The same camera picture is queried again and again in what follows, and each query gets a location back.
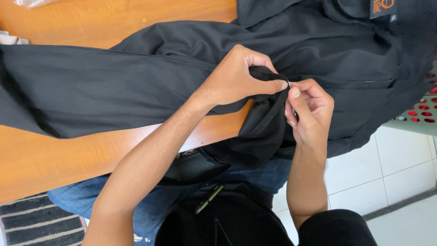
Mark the pale green perforated basket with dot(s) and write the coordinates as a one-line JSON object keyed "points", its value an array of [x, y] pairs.
{"points": [[418, 116]]}

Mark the person's black shirt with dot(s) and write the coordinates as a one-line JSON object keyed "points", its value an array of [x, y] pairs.
{"points": [[239, 225]]}

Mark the person's right hand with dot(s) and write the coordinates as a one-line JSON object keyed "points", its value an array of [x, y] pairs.
{"points": [[314, 116]]}

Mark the silver sewing needle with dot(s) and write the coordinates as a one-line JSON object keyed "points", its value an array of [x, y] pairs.
{"points": [[293, 110]]}

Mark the black fabric garment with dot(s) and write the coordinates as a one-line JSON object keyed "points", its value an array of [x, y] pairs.
{"points": [[102, 85]]}

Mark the green black pen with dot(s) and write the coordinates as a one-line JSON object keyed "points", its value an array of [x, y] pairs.
{"points": [[208, 199]]}

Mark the beige folded cloth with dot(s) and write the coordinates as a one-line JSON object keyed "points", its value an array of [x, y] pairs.
{"points": [[12, 39]]}

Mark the black grey striped mat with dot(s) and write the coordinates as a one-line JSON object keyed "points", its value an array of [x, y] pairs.
{"points": [[37, 222]]}

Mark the clear plastic bag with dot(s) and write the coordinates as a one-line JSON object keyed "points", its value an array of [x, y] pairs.
{"points": [[32, 2]]}

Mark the person's blue jeans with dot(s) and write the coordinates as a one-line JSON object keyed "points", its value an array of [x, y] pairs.
{"points": [[150, 208]]}

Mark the black mesh waist pouch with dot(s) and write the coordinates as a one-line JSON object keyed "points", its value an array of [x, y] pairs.
{"points": [[193, 169]]}

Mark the person's left hand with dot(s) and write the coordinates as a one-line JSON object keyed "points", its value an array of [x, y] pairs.
{"points": [[228, 82]]}

